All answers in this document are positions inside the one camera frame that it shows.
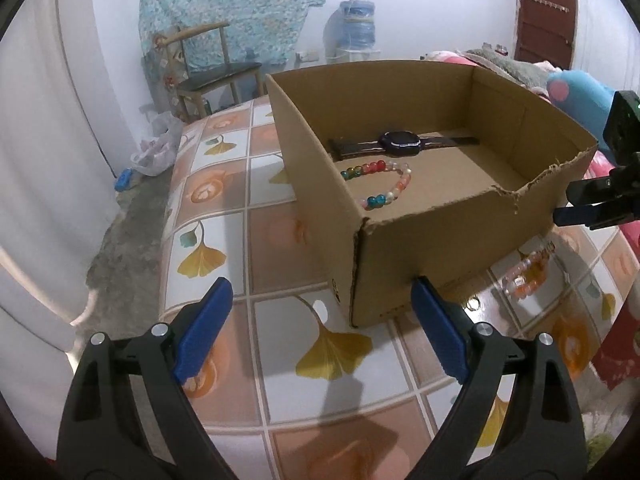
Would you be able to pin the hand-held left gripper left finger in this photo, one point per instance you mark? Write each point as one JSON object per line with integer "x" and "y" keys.
{"x": 205, "y": 325}

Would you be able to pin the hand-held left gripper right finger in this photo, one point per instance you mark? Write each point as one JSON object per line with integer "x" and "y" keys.
{"x": 440, "y": 325}

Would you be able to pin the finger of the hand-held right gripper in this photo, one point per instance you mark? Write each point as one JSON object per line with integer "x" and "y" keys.
{"x": 572, "y": 216}
{"x": 587, "y": 192}

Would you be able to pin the brown cardboard box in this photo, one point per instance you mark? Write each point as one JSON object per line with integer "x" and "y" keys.
{"x": 440, "y": 240}

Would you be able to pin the dark purple smartwatch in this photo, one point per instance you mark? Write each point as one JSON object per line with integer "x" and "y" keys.
{"x": 397, "y": 141}

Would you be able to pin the blue plush toy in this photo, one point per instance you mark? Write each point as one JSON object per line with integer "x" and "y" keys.
{"x": 575, "y": 95}

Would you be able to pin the tile print table cover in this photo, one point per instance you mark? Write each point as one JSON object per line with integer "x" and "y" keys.
{"x": 280, "y": 360}

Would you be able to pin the grey green blanket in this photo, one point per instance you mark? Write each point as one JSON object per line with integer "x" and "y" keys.
{"x": 505, "y": 62}

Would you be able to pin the brown wooden door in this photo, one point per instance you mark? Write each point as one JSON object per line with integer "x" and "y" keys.
{"x": 545, "y": 10}

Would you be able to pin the small blue object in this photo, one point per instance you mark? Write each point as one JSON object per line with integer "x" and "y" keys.
{"x": 123, "y": 181}

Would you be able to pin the white plastic bag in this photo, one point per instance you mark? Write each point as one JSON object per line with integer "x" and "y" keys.
{"x": 155, "y": 152}

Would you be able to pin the white curtain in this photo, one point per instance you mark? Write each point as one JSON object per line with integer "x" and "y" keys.
{"x": 40, "y": 160}

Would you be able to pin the patchwork patterned cloth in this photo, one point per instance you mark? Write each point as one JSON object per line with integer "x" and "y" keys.
{"x": 167, "y": 75}

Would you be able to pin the wooden chair with dark seat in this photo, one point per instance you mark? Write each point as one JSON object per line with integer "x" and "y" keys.
{"x": 220, "y": 72}

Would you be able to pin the white water dispenser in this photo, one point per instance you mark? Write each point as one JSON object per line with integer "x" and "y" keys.
{"x": 352, "y": 56}

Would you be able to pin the blue water dispenser bottle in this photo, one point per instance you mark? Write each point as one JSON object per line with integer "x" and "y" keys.
{"x": 352, "y": 22}

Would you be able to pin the white wall socket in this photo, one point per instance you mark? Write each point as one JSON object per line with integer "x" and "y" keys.
{"x": 310, "y": 56}

